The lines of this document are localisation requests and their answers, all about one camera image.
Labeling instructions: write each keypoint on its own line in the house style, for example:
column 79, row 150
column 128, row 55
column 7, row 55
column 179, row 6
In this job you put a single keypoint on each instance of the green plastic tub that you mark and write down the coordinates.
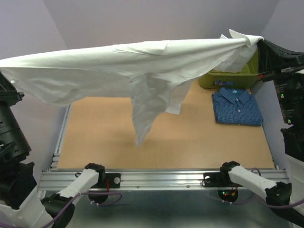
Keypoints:
column 243, row 79

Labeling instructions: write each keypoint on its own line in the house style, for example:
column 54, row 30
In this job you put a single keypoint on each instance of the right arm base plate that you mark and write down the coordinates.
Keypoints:
column 216, row 179

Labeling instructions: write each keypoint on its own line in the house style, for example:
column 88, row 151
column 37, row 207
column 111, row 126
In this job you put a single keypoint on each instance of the blue checked folded shirt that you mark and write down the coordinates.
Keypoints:
column 236, row 107

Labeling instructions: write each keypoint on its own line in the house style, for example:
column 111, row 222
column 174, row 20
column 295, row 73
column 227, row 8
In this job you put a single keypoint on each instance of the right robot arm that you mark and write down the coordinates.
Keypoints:
column 286, row 200

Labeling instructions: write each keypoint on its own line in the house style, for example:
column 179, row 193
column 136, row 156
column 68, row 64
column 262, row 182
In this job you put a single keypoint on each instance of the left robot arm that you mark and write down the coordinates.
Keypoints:
column 19, row 198

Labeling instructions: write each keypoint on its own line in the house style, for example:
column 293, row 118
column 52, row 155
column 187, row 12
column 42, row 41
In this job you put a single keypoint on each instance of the white long sleeve shirt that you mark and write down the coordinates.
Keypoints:
column 155, row 75

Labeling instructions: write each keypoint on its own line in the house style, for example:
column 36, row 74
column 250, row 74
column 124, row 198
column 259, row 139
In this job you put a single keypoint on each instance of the aluminium side rail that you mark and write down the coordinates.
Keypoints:
column 57, row 152

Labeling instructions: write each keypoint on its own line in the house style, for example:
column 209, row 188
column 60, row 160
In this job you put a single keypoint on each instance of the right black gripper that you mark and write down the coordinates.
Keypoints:
column 273, row 58

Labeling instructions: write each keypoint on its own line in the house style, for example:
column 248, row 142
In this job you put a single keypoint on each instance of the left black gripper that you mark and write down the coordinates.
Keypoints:
column 7, row 88

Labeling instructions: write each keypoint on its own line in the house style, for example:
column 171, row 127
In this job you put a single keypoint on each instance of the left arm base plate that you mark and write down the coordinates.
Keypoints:
column 111, row 180

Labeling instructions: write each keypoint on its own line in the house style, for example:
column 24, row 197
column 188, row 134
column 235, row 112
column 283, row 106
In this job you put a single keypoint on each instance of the aluminium front rail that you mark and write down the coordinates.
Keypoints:
column 56, row 180

